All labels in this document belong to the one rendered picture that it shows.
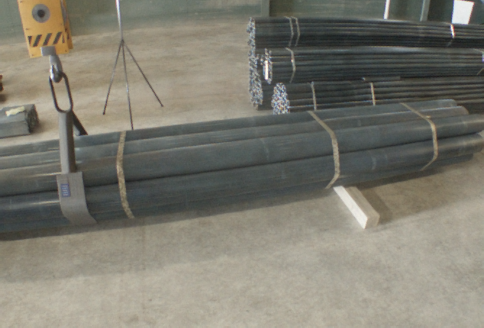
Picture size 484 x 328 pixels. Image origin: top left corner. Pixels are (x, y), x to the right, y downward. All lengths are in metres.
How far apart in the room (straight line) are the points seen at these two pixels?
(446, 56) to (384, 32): 0.74
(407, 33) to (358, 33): 0.69
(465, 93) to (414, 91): 0.78
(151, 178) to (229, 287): 0.75
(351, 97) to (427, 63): 1.03
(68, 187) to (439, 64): 3.65
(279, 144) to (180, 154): 0.59
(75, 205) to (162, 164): 0.55
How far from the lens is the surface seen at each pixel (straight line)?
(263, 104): 3.64
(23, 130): 3.96
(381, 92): 3.49
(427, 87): 3.89
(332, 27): 3.68
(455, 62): 4.19
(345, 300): 1.89
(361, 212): 2.29
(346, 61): 3.26
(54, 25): 1.85
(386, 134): 2.33
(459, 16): 13.12
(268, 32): 3.38
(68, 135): 1.98
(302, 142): 2.02
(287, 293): 1.86
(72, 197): 1.96
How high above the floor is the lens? 1.51
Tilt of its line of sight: 30 degrees down
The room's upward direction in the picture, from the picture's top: straight up
